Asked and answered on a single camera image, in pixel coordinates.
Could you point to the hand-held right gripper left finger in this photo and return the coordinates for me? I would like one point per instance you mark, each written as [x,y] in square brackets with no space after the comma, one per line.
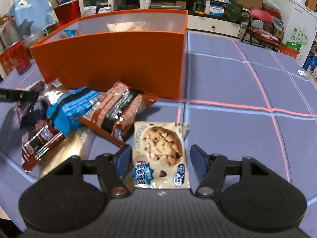
[123,162]

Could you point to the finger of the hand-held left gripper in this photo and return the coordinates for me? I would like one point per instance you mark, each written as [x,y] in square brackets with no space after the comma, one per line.
[17,95]

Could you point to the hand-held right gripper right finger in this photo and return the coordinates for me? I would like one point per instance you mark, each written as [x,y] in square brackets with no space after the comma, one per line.
[199,162]

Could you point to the dark brown snack packet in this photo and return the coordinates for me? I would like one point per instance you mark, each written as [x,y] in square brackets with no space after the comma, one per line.
[53,91]

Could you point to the chocolate chip cookie packet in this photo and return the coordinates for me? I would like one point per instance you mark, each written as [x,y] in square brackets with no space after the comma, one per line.
[161,143]

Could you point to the small brown brick-print packet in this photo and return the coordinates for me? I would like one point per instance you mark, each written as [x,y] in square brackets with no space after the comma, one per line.
[39,143]

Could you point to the large brown brick-print packet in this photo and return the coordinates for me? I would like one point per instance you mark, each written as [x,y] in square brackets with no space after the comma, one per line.
[118,104]

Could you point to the small blue snack packet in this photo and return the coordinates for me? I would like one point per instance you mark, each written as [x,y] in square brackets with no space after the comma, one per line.
[71,32]

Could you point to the orange storage box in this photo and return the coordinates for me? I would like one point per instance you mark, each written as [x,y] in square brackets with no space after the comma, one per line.
[111,62]

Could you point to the beige snack packet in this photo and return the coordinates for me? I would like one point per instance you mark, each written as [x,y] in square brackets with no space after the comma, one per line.
[126,26]

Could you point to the red white cardboard box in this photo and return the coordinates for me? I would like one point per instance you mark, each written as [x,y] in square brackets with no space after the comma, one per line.
[6,64]

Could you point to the red soda can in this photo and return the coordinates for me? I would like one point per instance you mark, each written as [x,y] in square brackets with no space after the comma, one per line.
[21,59]

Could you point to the clear plastic jar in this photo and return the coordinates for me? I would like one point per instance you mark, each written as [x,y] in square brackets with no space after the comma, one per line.
[33,39]

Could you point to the blue star-print cloth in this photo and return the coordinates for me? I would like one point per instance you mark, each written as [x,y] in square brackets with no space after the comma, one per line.
[32,10]

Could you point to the red storage box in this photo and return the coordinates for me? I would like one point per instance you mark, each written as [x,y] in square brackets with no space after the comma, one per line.
[66,12]

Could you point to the white TV cabinet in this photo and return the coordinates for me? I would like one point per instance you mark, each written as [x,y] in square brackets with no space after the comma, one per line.
[213,26]

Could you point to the orange paper bag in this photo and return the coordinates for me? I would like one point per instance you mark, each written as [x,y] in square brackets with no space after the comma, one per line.
[288,50]

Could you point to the blue tissue pack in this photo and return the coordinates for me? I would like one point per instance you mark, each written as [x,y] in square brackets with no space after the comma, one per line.
[217,10]

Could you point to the dark green bag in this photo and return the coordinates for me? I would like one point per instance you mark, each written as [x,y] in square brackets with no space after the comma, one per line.
[234,11]

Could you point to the red folding chair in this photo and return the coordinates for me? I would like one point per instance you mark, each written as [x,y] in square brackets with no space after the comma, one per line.
[261,14]

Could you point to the white fridge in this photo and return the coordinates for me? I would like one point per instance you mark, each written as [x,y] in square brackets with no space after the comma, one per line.
[297,22]

